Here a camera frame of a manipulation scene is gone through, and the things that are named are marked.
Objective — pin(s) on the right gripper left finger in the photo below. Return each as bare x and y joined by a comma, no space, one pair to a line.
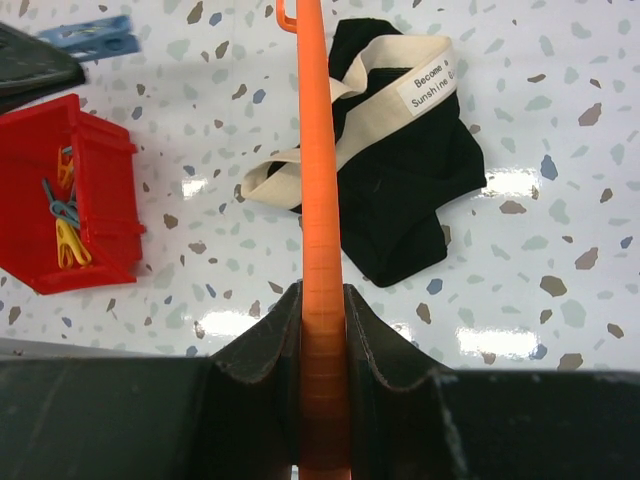
230,415

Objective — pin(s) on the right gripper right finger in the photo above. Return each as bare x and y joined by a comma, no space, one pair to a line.
414,418

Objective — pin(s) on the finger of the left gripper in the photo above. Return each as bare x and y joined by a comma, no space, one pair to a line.
32,69

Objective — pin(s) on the orange plastic hanger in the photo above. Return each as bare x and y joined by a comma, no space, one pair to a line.
324,427

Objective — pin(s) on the blue clothespin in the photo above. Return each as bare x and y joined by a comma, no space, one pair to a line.
94,40

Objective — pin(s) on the teal clothespin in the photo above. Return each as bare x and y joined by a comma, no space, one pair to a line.
67,211

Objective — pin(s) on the black underwear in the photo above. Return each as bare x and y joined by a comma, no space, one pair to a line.
402,150

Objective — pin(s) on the yellow clothespin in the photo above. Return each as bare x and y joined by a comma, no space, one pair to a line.
70,250

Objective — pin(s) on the red plastic bin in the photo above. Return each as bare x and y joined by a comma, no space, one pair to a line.
103,185

